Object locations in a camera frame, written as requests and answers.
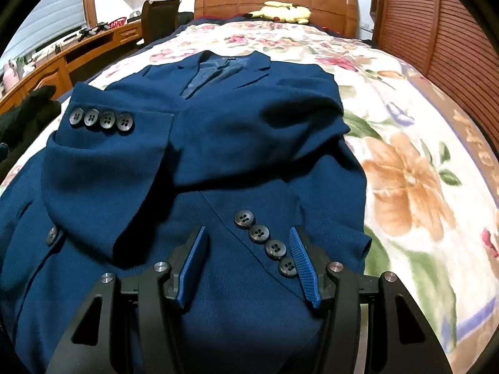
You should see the navy blue suit jacket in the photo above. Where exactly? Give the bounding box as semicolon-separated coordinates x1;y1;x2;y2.
1;51;370;373

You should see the floral bed blanket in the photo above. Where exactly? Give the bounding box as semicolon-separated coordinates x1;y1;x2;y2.
0;19;499;374

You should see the black garment on bed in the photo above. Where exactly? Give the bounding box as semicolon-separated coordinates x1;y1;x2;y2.
0;85;61;181

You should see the long wooden desk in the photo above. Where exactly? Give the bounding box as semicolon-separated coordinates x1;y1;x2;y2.
1;20;142;113

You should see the pink plush toy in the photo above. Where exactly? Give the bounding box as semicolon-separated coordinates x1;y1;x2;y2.
2;61;19;93

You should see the red basket on desk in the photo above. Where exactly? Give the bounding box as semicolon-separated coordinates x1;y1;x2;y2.
108;17;127;29

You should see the dark wooden chair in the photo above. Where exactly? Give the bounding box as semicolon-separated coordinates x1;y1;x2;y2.
140;0;194;45

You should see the red louvered wardrobe door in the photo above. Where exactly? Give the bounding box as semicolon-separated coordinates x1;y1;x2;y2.
371;0;498;149

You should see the grey window blind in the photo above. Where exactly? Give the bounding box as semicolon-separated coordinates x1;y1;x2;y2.
1;0;85;67

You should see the yellow plush toy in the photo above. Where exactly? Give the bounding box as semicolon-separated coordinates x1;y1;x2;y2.
244;1;311;25

